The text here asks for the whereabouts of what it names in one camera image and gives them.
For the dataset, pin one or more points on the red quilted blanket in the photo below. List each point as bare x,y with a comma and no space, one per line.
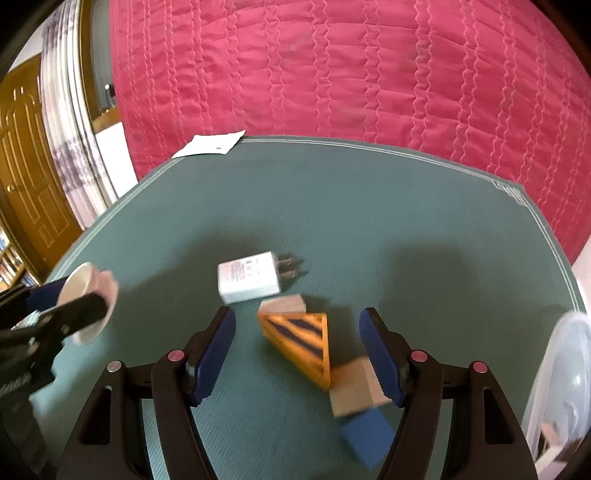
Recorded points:
346,69

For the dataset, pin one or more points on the white paper sheet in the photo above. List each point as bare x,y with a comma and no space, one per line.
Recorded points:
210,144

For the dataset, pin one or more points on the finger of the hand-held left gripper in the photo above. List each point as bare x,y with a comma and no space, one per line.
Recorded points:
44,295
74,314

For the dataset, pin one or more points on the wooden rectangular block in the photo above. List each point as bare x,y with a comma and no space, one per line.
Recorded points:
353,392

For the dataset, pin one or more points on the white plug charger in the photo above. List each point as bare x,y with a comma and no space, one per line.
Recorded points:
249,277

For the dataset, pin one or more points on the wooden door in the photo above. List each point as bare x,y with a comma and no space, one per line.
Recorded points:
27,175

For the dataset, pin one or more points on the green table mat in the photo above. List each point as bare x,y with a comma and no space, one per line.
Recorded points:
369,221

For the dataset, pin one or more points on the patterned white curtain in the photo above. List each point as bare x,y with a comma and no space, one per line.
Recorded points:
69,138

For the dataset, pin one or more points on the blue block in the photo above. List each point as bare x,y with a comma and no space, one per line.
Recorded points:
367,438

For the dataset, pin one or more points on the wooden window frame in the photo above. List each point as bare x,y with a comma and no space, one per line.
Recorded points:
87,69

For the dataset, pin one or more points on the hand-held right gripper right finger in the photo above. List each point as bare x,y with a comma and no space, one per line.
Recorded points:
381,355

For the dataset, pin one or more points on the dark metal bottle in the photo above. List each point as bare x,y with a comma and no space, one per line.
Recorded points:
109,97

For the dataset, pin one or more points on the bookshelf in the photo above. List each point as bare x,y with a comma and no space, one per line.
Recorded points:
11,263

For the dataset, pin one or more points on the clear plastic container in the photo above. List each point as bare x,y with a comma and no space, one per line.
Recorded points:
568,360

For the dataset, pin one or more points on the wooden triangular prism block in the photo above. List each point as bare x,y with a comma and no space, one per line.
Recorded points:
286,304

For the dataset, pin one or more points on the orange striped triangular block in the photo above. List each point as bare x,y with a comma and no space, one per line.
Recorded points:
300,339

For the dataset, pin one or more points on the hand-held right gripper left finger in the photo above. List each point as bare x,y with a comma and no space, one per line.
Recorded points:
214,355

